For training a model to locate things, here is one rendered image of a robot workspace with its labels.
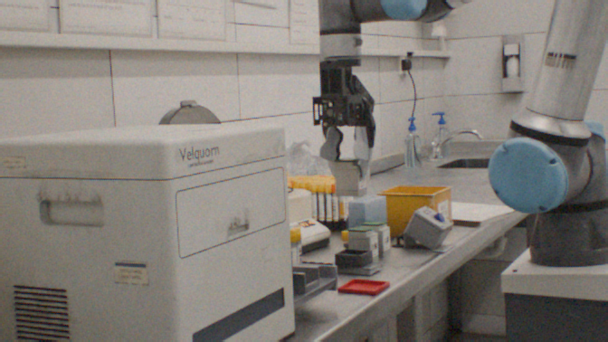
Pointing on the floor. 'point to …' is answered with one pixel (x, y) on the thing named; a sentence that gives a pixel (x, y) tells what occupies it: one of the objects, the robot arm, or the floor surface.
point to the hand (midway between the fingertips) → (350, 169)
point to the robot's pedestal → (555, 318)
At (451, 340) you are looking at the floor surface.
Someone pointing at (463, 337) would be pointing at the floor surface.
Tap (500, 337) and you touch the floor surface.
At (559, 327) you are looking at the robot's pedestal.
